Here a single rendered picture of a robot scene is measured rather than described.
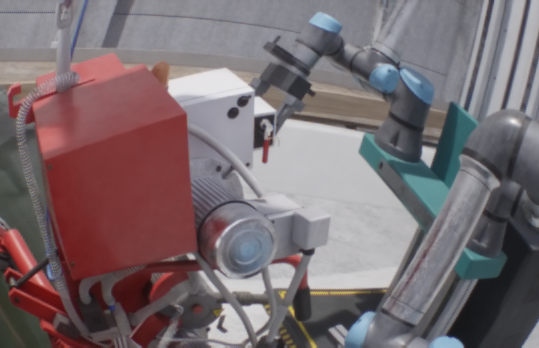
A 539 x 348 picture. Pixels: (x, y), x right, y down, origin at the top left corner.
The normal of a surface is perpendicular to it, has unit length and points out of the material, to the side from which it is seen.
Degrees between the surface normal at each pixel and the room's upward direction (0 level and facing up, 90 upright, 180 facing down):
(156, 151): 90
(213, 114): 90
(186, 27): 90
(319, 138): 90
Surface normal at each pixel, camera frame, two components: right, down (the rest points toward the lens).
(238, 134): 0.46, 0.47
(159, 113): 0.00, -0.85
